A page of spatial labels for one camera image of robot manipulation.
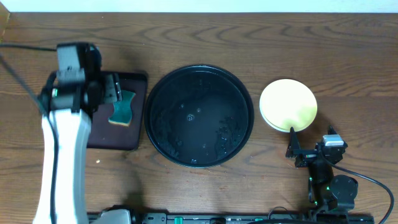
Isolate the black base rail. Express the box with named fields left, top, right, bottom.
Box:
left=130, top=213, right=374, bottom=224

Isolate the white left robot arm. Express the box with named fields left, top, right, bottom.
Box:
left=34, top=42, right=135, bottom=223

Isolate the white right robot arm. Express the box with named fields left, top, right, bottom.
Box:
left=285, top=126, right=358, bottom=222

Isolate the round black tray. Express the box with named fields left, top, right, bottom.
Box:
left=144, top=65, right=254, bottom=168

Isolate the black rectangular tray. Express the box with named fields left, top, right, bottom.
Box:
left=87, top=70, right=147, bottom=151

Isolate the green and yellow sponge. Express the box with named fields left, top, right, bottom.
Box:
left=108, top=90, right=136, bottom=126

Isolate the yellow plate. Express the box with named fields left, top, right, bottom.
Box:
left=259, top=79, right=318, bottom=133

